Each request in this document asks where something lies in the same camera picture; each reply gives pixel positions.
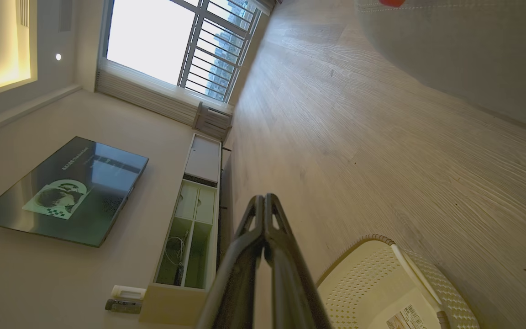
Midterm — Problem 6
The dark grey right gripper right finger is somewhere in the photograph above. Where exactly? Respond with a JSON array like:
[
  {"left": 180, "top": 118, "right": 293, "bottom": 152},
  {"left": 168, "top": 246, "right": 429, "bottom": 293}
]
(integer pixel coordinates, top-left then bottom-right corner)
[{"left": 263, "top": 193, "right": 332, "bottom": 329}]

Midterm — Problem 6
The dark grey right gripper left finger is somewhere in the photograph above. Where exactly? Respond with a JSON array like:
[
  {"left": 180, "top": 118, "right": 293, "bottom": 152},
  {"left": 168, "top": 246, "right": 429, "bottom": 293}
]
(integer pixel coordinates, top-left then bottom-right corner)
[{"left": 195, "top": 195, "right": 266, "bottom": 329}]

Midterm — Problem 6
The cream perforated laundry basket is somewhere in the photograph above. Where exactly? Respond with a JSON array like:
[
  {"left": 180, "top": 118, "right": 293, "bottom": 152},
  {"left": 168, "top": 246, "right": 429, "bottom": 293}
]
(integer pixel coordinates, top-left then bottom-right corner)
[{"left": 316, "top": 234, "right": 480, "bottom": 329}]

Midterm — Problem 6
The white printed basket label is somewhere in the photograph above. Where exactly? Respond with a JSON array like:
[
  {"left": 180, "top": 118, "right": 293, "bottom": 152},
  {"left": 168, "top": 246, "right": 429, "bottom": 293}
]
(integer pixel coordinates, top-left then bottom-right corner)
[{"left": 386, "top": 304, "right": 442, "bottom": 329}]

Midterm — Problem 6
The white TV cabinet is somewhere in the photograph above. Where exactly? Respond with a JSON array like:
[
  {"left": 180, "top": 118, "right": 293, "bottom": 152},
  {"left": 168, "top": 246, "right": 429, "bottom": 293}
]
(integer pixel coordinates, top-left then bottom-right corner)
[{"left": 139, "top": 133, "right": 223, "bottom": 326}]

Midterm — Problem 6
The large window with railing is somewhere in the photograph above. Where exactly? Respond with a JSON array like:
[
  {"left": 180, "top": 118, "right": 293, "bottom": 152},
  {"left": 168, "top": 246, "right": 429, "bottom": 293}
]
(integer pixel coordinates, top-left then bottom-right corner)
[{"left": 103, "top": 0, "right": 275, "bottom": 103}]

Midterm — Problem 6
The white coiled cable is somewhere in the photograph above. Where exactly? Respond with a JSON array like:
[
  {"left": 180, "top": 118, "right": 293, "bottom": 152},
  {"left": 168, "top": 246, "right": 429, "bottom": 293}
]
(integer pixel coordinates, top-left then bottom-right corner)
[{"left": 165, "top": 235, "right": 186, "bottom": 269}]

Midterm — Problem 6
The wall-mounted flat television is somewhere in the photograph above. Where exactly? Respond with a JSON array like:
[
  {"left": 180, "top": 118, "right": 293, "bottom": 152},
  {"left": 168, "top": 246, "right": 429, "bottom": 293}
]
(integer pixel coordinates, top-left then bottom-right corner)
[{"left": 0, "top": 136, "right": 149, "bottom": 248}]

